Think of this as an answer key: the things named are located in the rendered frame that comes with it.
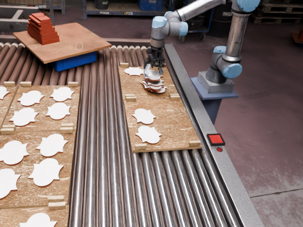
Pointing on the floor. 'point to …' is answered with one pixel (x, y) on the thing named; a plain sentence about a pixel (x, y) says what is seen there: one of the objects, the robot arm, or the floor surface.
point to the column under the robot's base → (211, 98)
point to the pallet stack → (277, 11)
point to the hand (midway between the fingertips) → (152, 74)
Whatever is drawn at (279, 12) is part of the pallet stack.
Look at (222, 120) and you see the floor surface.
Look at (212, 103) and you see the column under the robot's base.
